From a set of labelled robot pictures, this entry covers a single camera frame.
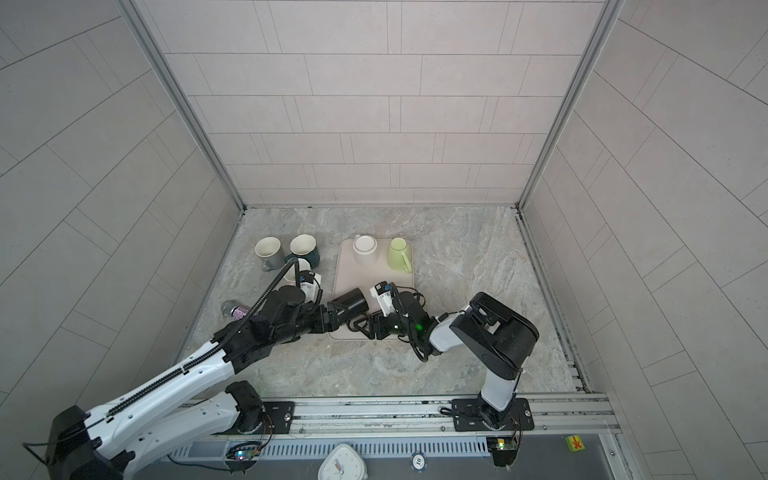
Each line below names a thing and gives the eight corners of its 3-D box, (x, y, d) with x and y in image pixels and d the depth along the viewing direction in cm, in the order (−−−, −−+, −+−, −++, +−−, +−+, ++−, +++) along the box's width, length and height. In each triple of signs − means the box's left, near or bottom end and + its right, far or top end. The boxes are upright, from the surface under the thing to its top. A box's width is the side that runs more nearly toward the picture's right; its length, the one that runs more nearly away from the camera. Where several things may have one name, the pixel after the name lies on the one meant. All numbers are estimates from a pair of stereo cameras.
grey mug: (269, 278, 98) (258, 260, 90) (263, 260, 103) (252, 241, 94) (291, 269, 100) (281, 250, 92) (284, 251, 105) (274, 233, 97)
